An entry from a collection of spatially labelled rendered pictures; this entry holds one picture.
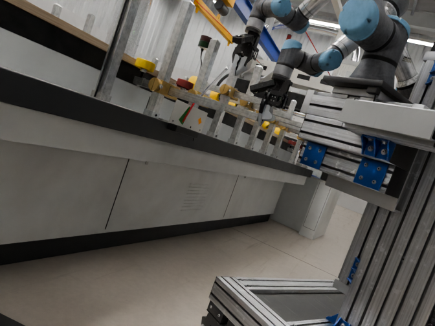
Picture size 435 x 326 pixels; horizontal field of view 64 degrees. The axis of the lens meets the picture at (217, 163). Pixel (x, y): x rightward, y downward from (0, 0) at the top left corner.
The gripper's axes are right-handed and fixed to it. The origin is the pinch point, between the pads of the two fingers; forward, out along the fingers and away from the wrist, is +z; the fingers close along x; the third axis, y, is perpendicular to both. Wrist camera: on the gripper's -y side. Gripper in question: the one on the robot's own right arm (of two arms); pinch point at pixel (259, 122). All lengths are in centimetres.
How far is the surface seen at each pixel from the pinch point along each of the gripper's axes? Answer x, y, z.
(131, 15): -55, -29, -15
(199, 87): -5.9, -29.9, -6.2
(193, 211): 66, -51, 64
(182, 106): -14.8, -28.7, 4.3
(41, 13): -70, -50, -6
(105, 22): 566, -799, -180
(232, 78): 19.1, -30.4, -18.2
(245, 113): -1.6, -6.9, -1.7
